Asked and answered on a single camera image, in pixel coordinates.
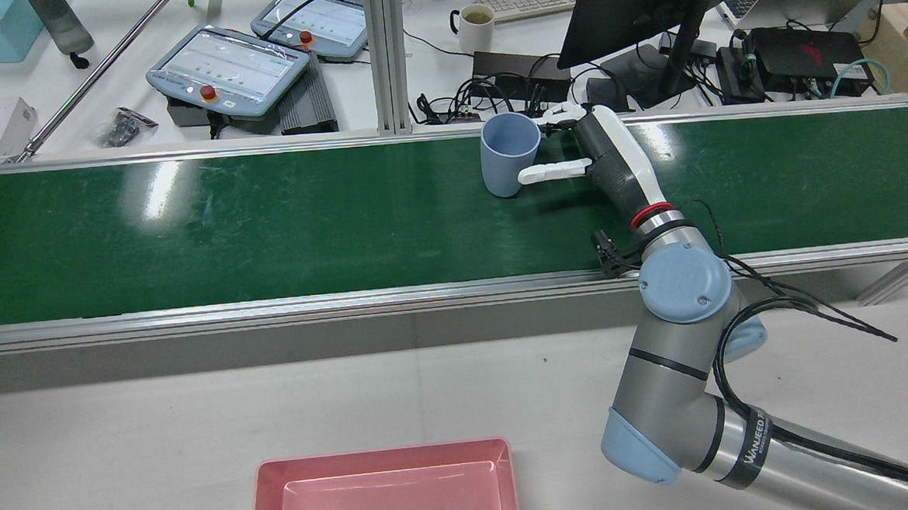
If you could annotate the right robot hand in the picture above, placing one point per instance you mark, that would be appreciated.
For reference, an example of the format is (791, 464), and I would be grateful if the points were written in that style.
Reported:
(620, 161)

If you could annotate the light blue cup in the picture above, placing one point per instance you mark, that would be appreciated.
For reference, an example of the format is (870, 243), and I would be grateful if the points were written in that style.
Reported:
(507, 159)

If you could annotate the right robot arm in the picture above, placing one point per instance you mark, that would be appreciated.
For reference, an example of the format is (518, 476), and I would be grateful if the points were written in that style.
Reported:
(678, 383)

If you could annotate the black mini computer box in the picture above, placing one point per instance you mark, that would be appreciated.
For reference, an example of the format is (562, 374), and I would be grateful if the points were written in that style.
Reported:
(809, 54)

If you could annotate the black finned metal box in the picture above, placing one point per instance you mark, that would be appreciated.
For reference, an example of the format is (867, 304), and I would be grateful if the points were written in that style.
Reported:
(310, 99)

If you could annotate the pink plastic box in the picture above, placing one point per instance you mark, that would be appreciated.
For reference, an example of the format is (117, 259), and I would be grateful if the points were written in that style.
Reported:
(389, 507)

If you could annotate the grey metal box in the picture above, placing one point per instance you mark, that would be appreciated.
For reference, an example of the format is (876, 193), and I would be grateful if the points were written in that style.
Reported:
(190, 113)

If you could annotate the black power adapter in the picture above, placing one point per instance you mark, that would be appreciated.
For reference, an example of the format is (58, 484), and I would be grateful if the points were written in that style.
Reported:
(609, 93)

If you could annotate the black power strip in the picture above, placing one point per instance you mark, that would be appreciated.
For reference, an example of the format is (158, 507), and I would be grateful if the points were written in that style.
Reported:
(518, 69)

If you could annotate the black monitor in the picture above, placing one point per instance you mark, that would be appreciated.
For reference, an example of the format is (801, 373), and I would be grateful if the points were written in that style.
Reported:
(635, 4)

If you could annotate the white keyboard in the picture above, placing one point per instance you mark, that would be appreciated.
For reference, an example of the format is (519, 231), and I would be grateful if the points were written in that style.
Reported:
(526, 1)

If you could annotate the grey teach pendant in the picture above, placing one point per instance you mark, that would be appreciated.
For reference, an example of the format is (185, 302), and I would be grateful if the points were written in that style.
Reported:
(226, 65)
(317, 21)

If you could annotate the green conveyor belt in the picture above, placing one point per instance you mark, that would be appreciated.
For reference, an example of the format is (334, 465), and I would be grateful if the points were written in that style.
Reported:
(266, 226)

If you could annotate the plastic bag of black screws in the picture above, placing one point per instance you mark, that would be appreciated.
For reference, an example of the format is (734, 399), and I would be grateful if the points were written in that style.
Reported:
(122, 128)

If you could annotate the clear plastic packet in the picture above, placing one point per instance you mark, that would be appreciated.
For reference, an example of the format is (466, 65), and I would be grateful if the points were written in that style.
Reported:
(16, 126)

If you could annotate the aluminium frame post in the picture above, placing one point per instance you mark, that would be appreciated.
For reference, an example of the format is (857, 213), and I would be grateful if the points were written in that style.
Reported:
(385, 56)

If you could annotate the aluminium conveyor rail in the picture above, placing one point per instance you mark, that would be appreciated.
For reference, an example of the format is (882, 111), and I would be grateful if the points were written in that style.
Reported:
(184, 155)
(271, 315)

